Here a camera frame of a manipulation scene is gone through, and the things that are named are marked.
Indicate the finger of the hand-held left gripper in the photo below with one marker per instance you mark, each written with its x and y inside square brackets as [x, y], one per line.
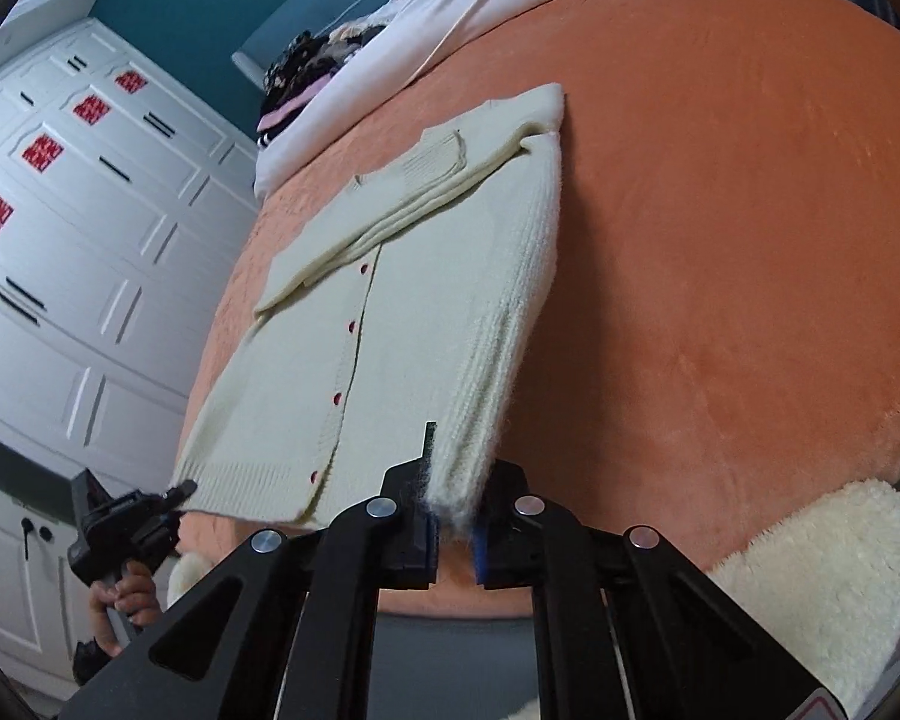
[181, 491]

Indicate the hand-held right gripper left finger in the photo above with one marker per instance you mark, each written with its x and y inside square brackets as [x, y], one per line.
[429, 540]

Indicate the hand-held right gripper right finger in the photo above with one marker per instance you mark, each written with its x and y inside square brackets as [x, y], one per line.
[481, 555]

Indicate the cream knitted cardigan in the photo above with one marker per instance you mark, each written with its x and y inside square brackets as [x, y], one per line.
[420, 315]

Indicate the pile of dark clothes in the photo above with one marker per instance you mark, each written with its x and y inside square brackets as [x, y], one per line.
[300, 60]

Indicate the person's left hand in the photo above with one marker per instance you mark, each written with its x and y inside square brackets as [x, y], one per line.
[131, 604]

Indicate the white panelled wardrobe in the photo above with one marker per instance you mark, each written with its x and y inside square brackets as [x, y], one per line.
[82, 277]

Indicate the fluffy cream rug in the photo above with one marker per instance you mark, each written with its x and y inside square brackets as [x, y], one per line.
[817, 577]

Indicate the orange plush blanket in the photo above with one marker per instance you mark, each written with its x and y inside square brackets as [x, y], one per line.
[720, 240]

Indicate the pale pink duvet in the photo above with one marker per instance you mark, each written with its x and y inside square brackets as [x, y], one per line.
[360, 82]

